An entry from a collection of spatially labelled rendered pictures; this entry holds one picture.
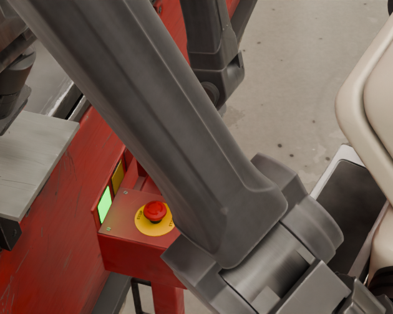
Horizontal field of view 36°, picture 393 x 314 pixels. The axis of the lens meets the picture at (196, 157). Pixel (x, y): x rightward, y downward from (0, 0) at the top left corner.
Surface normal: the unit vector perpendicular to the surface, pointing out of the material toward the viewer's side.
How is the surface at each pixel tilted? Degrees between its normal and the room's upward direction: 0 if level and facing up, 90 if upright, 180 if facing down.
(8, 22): 117
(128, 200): 0
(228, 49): 75
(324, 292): 43
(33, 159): 0
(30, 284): 90
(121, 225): 0
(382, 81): 50
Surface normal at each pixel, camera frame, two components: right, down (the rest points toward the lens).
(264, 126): -0.02, -0.68
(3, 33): 0.72, 0.69
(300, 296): 0.25, -0.04
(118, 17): 0.59, 0.36
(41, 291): 0.95, 0.22
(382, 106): -0.74, 0.20
